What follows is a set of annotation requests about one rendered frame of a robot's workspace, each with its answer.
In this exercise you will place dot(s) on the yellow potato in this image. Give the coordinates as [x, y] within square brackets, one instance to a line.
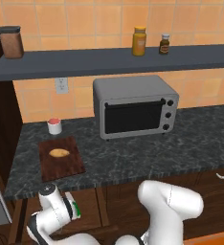
[59, 152]

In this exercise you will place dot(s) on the dark wooden cutting board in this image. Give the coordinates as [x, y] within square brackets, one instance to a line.
[61, 162]

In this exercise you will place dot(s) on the black toaster oven knob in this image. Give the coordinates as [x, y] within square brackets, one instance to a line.
[170, 102]
[166, 127]
[168, 115]

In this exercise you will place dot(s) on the tall dark wooden cupboard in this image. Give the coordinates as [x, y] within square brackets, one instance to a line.
[2, 121]

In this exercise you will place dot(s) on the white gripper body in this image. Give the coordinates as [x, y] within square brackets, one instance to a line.
[73, 205]

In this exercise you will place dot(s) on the black toaster oven door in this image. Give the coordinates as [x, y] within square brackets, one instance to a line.
[133, 118]

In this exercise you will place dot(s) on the dark grey wall shelf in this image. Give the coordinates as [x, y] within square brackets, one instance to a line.
[110, 62]

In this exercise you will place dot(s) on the dark wooden drawer front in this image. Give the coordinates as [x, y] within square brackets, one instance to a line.
[217, 197]

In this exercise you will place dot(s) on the dark wooden cupboard door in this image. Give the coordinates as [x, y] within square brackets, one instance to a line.
[126, 207]

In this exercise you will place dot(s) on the dark wooden drawer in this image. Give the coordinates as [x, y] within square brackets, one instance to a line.
[91, 207]
[217, 197]

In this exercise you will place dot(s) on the yellow mustard bottle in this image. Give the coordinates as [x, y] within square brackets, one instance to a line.
[139, 42]

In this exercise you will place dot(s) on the brown jar with black lid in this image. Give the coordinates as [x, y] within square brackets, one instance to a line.
[11, 43]

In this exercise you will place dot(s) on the small brown sauce bottle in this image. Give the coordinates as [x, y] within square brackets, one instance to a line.
[164, 45]

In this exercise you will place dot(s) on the white wall socket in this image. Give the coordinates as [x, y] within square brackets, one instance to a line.
[62, 84]

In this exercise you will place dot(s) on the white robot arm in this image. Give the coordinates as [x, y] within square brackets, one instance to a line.
[168, 204]

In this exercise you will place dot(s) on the grey toaster oven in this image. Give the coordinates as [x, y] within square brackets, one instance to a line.
[133, 87]

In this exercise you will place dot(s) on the white jar with red lid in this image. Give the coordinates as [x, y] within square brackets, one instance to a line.
[54, 126]

